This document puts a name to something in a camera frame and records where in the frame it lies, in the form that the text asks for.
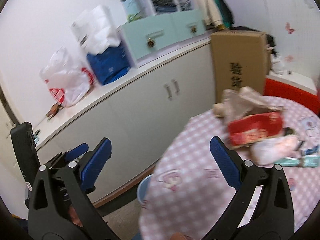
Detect hanging clothes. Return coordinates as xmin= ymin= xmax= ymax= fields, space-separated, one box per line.
xmin=196 ymin=0 xmax=234 ymax=30

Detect blue fabric bag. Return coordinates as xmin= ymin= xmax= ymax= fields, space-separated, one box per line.
xmin=86 ymin=44 xmax=131 ymax=86

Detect light blue trash bin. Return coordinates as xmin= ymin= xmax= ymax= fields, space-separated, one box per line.
xmin=136 ymin=175 xmax=152 ymax=205

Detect small brown item on cabinet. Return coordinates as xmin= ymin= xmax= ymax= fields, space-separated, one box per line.
xmin=46 ymin=103 xmax=63 ymax=120

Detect brown cardboard box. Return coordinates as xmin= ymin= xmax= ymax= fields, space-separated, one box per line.
xmin=210 ymin=30 xmax=270 ymax=103

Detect white red plastic bag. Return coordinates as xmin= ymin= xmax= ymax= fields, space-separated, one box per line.
xmin=40 ymin=47 xmax=94 ymax=107

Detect teal wrapper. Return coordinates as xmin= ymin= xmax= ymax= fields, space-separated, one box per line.
xmin=275 ymin=154 xmax=319 ymax=168

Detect white low cabinet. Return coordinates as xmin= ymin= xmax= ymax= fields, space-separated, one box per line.
xmin=36 ymin=38 xmax=215 ymax=206

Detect brown paper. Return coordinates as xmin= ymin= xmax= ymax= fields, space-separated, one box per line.
xmin=212 ymin=86 xmax=285 ymax=124

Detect red storage box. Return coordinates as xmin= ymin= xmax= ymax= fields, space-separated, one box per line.
xmin=264 ymin=78 xmax=319 ymax=115

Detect white plastic bag on box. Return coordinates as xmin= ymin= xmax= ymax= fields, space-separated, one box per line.
xmin=271 ymin=53 xmax=285 ymax=75

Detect white paper shopping bag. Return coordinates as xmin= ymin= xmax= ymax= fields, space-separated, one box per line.
xmin=71 ymin=5 xmax=121 ymax=55

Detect white pink plastic wrapper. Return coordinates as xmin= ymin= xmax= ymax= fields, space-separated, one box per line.
xmin=251 ymin=134 xmax=299 ymax=166

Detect teal drawer storage unit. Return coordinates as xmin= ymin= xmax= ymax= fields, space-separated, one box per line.
xmin=118 ymin=10 xmax=206 ymax=68

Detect red snack box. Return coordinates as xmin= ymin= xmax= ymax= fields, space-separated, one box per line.
xmin=228 ymin=112 xmax=283 ymax=148

